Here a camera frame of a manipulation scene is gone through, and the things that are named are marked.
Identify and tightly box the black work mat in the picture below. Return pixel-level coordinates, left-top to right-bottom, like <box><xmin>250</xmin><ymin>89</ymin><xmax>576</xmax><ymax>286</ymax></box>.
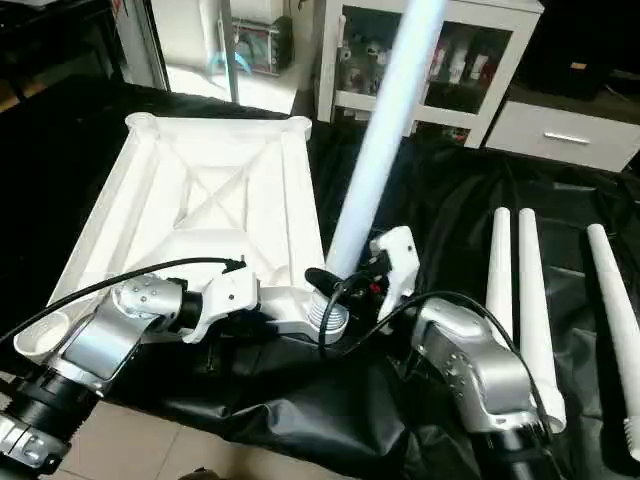
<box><xmin>0</xmin><ymin>80</ymin><xmax>640</xmax><ymax>480</ymax></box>

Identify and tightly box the storage rack with items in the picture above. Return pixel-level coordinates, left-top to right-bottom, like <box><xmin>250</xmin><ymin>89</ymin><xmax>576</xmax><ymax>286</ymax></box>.
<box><xmin>205</xmin><ymin>0</ymin><xmax>296</xmax><ymax>76</ymax></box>

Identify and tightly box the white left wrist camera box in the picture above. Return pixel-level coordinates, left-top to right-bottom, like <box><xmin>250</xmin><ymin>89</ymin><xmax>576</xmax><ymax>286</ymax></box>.
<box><xmin>185</xmin><ymin>262</ymin><xmax>261</xmax><ymax>343</ymax></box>

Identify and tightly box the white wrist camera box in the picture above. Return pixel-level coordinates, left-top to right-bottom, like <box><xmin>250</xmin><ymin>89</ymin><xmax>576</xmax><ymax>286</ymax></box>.
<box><xmin>368</xmin><ymin>226</ymin><xmax>421</xmax><ymax>323</ymax></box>
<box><xmin>185</xmin><ymin>262</ymin><xmax>261</xmax><ymax>343</ymax></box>

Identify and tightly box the white plastic table top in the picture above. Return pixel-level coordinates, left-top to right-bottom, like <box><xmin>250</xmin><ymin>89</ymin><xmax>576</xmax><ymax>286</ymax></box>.
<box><xmin>12</xmin><ymin>112</ymin><xmax>346</xmax><ymax>363</ymax></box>

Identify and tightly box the white drawer unit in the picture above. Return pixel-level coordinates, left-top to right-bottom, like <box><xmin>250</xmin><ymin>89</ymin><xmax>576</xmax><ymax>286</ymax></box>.
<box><xmin>485</xmin><ymin>100</ymin><xmax>640</xmax><ymax>173</ymax></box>

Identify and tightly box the white glass door cabinet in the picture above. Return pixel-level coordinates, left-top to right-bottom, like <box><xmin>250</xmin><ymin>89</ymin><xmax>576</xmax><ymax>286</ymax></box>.
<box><xmin>315</xmin><ymin>0</ymin><xmax>546</xmax><ymax>149</ymax></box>

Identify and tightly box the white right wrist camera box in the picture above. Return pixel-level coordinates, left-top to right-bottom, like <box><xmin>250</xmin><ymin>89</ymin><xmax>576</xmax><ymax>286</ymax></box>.
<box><xmin>368</xmin><ymin>226</ymin><xmax>421</xmax><ymax>323</ymax></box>

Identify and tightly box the white plastic table leg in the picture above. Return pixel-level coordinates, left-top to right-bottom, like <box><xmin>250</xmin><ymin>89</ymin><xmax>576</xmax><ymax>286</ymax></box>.
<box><xmin>515</xmin><ymin>208</ymin><xmax>567</xmax><ymax>433</ymax></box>
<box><xmin>305</xmin><ymin>0</ymin><xmax>448</xmax><ymax>346</ymax></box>
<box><xmin>485</xmin><ymin>207</ymin><xmax>514</xmax><ymax>333</ymax></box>
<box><xmin>585</xmin><ymin>224</ymin><xmax>640</xmax><ymax>461</ymax></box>

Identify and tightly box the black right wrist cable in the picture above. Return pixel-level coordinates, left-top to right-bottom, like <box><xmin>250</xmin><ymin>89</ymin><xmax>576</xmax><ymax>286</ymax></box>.
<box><xmin>318</xmin><ymin>268</ymin><xmax>553</xmax><ymax>471</ymax></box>

